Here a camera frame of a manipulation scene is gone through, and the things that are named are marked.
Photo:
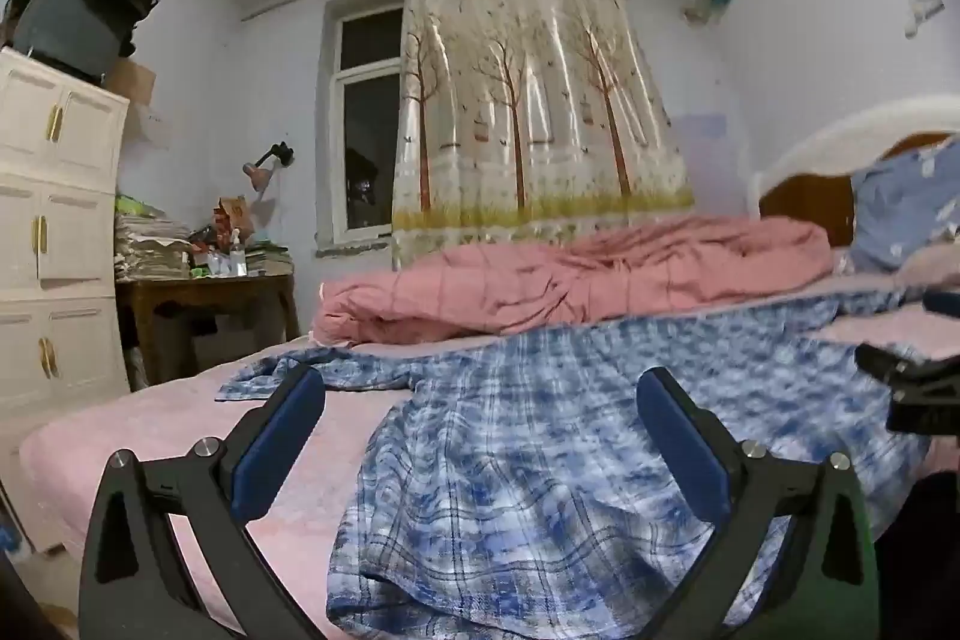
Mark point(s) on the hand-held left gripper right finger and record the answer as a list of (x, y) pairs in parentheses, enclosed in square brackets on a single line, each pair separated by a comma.
[(690, 452)]

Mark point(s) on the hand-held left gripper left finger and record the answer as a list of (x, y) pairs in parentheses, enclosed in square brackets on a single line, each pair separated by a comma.
[(277, 437)]

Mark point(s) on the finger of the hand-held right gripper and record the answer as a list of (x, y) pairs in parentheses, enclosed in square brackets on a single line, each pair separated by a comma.
[(943, 301), (911, 385)]

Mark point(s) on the blue plaid shirt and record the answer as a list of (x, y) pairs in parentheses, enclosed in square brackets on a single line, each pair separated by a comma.
[(525, 460)]

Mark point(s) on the pink cloth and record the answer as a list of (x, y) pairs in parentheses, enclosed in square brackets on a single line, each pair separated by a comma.
[(934, 269)]

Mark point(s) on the bed with pink sheet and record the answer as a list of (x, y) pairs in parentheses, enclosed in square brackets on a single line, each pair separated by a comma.
[(337, 430)]

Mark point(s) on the blue floral pillow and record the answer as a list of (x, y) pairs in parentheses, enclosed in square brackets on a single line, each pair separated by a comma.
[(900, 205)]

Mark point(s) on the wooden desk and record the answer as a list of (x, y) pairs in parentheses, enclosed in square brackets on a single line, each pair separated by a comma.
[(210, 291)]

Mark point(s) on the dark cloth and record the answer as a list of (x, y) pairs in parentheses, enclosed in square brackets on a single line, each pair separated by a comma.
[(922, 550)]

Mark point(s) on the white and wooden headboard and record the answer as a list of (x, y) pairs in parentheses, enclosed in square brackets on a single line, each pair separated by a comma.
[(810, 201)]

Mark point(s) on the stack of books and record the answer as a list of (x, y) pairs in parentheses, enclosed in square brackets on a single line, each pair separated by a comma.
[(270, 261)]

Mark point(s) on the clear bottle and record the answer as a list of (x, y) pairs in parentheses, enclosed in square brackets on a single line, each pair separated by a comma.
[(238, 257)]

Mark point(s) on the pink checked quilt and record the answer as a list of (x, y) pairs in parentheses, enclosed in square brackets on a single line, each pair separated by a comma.
[(562, 280)]

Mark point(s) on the red carton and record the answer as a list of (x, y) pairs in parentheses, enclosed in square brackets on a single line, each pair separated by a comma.
[(231, 216)]

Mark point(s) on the stack of papers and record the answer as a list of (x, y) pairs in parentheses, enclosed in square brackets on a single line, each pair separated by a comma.
[(150, 246)]

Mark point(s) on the white cabinet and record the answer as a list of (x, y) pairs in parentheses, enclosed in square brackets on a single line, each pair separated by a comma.
[(67, 197)]

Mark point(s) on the white framed window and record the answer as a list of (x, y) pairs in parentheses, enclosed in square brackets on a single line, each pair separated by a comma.
[(371, 123)]

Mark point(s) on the cardboard box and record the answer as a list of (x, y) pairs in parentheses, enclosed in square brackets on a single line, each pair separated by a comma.
[(131, 81)]

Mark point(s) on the tree print curtain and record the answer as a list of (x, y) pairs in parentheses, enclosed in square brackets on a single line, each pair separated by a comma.
[(525, 85)]

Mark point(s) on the dark grey storage box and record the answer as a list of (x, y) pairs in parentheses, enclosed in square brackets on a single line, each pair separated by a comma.
[(67, 25)]

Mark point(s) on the white wall sticker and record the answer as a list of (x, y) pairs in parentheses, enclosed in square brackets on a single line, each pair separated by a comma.
[(922, 10)]

